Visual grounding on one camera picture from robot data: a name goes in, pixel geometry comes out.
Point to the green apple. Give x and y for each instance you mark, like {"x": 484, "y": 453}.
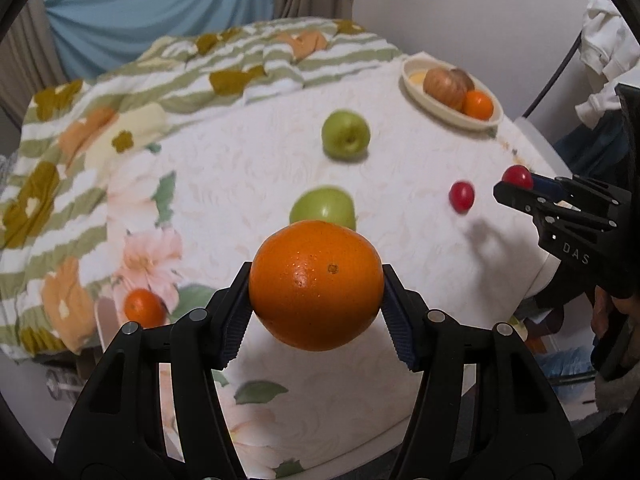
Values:
{"x": 325, "y": 203}
{"x": 345, "y": 135}

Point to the small mandarin on table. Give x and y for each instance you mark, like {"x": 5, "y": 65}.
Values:
{"x": 145, "y": 308}

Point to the red cherry tomato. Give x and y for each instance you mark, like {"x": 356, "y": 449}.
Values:
{"x": 461, "y": 196}
{"x": 519, "y": 176}

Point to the green striped floral duvet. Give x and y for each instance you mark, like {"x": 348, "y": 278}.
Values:
{"x": 87, "y": 200}

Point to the small mandarin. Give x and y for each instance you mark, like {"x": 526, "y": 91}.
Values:
{"x": 478, "y": 105}
{"x": 145, "y": 308}

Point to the cream yellow plate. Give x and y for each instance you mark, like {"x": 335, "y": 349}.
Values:
{"x": 413, "y": 71}

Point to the green apple near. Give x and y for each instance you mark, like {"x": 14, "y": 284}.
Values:
{"x": 325, "y": 203}

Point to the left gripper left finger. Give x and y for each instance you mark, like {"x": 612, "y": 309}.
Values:
{"x": 203, "y": 342}

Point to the white clothes hanging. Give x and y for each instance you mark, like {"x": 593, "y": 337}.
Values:
{"x": 610, "y": 52}

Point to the brown kiwi fruit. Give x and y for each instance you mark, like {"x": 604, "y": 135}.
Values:
{"x": 465, "y": 79}

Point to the green apple far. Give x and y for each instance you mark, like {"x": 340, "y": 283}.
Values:
{"x": 345, "y": 135}

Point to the large orange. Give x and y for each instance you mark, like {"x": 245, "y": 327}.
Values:
{"x": 316, "y": 286}

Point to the left beige curtain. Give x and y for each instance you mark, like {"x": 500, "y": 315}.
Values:
{"x": 29, "y": 60}

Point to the white floral tablecloth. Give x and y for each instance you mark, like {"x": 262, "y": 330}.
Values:
{"x": 183, "y": 215}

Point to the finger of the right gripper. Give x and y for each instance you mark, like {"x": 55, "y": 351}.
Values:
{"x": 577, "y": 191}
{"x": 540, "y": 207}

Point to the blue cloth over window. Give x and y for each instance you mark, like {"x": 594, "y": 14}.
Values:
{"x": 93, "y": 37}

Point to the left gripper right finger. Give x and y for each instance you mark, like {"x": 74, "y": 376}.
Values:
{"x": 419, "y": 342}

